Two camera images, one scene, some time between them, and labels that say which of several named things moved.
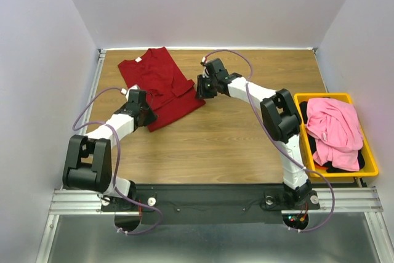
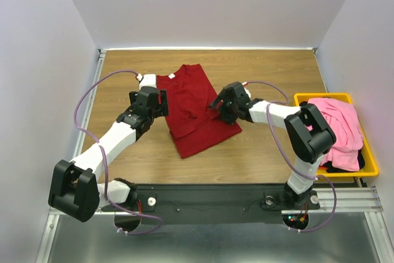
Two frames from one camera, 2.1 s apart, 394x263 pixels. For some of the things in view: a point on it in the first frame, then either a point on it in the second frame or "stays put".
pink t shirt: (334, 125) stays put
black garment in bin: (329, 168) stays put
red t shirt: (171, 92) -> (194, 127)
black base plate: (248, 203) stays put
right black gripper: (201, 92) -> (228, 117)
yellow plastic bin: (370, 168) stays put
